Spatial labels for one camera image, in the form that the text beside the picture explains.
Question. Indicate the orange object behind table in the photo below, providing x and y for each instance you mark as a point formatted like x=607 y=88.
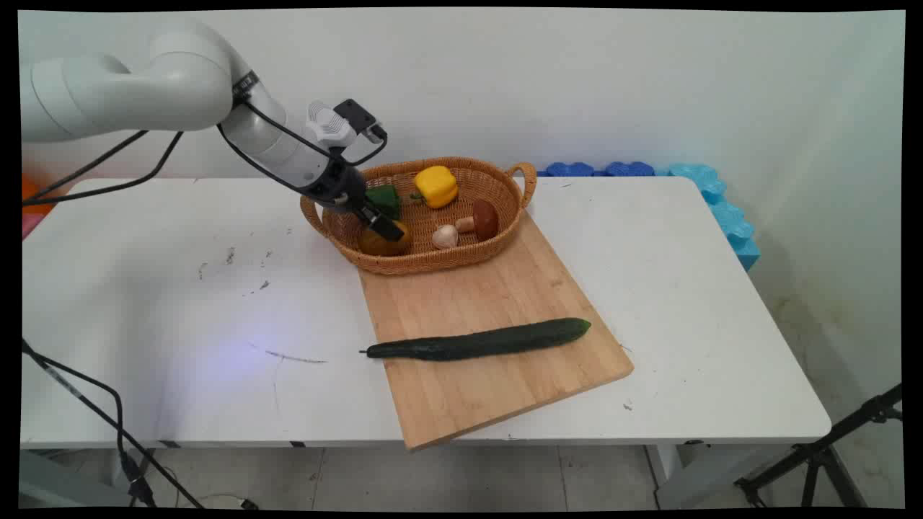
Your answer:
x=32 y=193

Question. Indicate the woven wicker basket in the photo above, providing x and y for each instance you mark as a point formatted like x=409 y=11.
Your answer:
x=433 y=256

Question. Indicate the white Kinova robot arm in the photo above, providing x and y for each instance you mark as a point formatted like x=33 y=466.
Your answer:
x=144 y=83

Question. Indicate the dark blue foam piece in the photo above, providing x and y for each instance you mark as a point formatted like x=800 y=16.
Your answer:
x=629 y=169
x=570 y=169

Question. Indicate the wooden cutting board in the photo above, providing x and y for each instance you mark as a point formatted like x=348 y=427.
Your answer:
x=497 y=303

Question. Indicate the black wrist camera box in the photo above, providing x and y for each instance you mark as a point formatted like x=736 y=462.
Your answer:
x=357 y=115

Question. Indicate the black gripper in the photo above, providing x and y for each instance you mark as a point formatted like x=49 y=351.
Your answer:
x=337 y=184

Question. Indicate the yellow bell pepper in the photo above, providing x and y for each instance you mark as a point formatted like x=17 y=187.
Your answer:
x=436 y=186

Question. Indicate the white table leg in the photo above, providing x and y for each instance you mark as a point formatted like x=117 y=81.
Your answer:
x=678 y=472

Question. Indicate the black tripod stand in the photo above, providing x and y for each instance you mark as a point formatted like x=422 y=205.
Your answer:
x=818 y=454

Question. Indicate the green bell pepper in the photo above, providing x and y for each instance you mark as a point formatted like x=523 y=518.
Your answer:
x=386 y=198

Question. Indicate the light blue foam mat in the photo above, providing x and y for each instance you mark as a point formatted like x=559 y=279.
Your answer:
x=728 y=216

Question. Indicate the long dark green cucumber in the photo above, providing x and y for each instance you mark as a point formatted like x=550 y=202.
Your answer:
x=490 y=340

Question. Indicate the white ribbed camera mount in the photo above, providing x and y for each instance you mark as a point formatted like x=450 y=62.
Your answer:
x=328 y=126

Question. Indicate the white button mushroom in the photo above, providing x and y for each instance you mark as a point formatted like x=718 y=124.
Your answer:
x=445 y=236

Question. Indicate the yellow-brown potato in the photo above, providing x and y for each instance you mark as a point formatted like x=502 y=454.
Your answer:
x=378 y=246

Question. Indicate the brown cap mushroom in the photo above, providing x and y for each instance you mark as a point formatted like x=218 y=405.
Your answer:
x=485 y=220

